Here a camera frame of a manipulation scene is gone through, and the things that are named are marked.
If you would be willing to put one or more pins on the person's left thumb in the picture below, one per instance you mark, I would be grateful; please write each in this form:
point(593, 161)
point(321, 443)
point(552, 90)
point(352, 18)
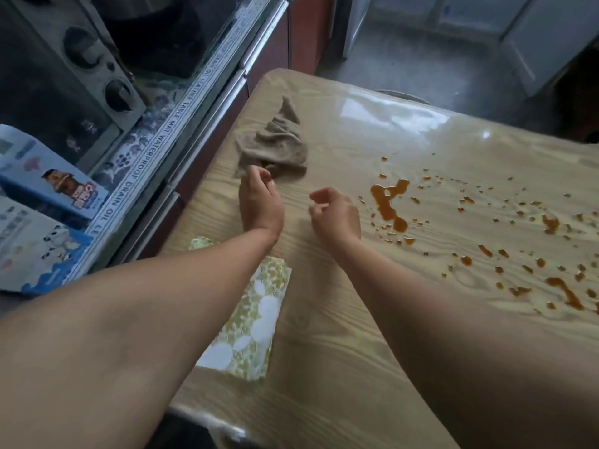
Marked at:
point(266, 177)

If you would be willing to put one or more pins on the person's left forearm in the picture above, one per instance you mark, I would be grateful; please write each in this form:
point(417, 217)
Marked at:
point(126, 341)

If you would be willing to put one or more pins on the white blue panda carton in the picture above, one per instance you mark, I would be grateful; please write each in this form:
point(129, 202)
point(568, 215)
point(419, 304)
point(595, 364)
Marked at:
point(35, 247)

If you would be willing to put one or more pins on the brown crumpled rag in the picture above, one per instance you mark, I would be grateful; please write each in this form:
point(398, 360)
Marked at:
point(276, 144)

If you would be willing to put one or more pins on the white cabinet door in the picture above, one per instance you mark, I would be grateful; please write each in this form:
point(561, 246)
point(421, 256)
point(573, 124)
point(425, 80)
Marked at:
point(547, 39)

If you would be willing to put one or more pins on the brown liquid puddle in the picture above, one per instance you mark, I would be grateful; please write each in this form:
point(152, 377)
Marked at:
point(388, 201)

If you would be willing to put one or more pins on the black kitchen appliance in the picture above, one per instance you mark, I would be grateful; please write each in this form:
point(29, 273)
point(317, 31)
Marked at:
point(154, 32)

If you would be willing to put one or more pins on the person's right hand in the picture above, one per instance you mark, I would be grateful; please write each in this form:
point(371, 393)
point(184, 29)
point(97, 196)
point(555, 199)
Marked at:
point(337, 219)

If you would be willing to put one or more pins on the person's right thumb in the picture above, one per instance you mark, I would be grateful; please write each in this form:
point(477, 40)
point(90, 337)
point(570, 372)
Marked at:
point(315, 212)

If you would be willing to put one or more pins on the scattered brown liquid drops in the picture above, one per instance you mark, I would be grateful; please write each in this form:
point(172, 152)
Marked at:
point(514, 238)

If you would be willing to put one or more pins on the person's right forearm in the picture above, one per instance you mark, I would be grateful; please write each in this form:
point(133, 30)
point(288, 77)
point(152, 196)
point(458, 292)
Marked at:
point(468, 350)

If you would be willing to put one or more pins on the person's left hand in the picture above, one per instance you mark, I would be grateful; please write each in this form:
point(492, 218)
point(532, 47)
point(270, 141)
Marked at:
point(260, 205)

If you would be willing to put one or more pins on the blue cartoon carton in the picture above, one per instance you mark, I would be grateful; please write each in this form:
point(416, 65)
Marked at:
point(49, 177)

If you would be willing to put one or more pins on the green white patterned cloth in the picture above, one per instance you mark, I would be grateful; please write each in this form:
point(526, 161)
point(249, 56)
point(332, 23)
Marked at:
point(250, 317)

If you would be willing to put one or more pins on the grey toaster oven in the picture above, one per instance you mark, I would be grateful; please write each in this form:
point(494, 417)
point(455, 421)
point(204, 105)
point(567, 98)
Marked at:
point(61, 74)

